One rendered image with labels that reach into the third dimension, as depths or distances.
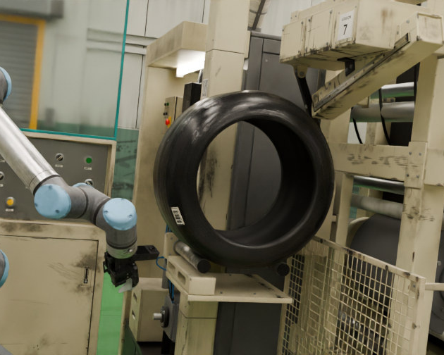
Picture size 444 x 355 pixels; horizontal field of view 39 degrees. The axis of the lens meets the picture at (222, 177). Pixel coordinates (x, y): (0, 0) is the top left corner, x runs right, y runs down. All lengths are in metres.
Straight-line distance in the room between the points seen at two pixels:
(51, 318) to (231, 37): 1.37
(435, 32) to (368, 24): 0.19
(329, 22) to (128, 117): 9.34
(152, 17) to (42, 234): 9.05
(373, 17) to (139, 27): 9.63
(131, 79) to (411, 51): 9.59
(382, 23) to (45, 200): 1.10
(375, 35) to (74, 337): 1.73
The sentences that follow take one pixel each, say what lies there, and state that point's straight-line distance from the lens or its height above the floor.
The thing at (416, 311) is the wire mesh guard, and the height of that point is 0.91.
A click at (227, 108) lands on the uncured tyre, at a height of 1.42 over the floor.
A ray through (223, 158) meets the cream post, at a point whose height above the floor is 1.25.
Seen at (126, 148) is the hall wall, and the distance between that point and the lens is 11.22.
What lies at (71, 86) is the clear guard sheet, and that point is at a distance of 2.69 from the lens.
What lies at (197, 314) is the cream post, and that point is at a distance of 2.49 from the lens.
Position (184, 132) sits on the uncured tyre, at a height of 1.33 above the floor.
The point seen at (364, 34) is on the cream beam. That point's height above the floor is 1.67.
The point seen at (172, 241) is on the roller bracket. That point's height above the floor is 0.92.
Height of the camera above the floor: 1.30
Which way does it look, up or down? 3 degrees down
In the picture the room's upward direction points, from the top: 6 degrees clockwise
